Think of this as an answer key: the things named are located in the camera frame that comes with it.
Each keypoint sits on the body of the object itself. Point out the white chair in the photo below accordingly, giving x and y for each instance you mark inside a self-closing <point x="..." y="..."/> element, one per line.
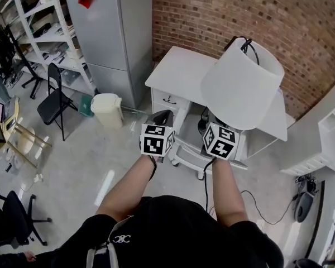
<point x="190" y="156"/>

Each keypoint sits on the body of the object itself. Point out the round wooden table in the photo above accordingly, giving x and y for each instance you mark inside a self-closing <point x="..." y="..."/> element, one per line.
<point x="14" y="138"/>

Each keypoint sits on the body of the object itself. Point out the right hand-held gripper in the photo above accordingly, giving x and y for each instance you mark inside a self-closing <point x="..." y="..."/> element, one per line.
<point x="220" y="145"/>

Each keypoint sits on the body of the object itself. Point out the white table lamp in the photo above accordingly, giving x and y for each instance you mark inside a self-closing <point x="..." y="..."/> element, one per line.
<point x="237" y="82"/>

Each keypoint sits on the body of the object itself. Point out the person's right forearm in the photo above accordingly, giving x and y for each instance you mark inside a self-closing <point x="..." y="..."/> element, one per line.
<point x="226" y="188"/>

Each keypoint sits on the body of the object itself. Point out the black office chair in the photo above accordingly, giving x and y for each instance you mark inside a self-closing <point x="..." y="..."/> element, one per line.
<point x="14" y="219"/>

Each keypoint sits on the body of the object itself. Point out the grey round floor device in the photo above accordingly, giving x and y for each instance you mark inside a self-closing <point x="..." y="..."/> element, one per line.
<point x="303" y="206"/>

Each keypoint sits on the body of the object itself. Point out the person's left forearm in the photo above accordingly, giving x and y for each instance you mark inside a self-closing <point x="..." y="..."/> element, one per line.
<point x="128" y="188"/>

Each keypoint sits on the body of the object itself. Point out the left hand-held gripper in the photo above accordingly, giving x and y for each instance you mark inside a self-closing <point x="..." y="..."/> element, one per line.
<point x="152" y="145"/>

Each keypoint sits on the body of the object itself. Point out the black floor stand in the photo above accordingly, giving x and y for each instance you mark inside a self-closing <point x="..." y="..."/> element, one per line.
<point x="19" y="54"/>

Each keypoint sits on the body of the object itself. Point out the green box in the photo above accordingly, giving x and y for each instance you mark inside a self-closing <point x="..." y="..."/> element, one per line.
<point x="86" y="105"/>

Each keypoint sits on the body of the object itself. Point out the white metal shelving rack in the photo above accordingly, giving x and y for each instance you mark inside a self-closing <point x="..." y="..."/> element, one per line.
<point x="44" y="35"/>

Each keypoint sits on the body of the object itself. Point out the white desk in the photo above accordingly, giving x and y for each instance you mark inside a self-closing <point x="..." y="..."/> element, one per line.
<point x="181" y="68"/>

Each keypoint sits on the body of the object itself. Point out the person's black shirt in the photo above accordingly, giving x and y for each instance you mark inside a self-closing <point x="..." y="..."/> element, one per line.
<point x="167" y="233"/>

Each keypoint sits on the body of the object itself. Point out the black folding chair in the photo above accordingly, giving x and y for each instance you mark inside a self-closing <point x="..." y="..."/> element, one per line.
<point x="54" y="107"/>

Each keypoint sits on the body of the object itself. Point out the cream trash bin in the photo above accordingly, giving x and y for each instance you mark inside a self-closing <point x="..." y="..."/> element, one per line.
<point x="107" y="110"/>

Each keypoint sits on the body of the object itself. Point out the white cubby shelf unit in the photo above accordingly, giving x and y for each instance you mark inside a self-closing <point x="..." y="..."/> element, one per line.
<point x="326" y="138"/>

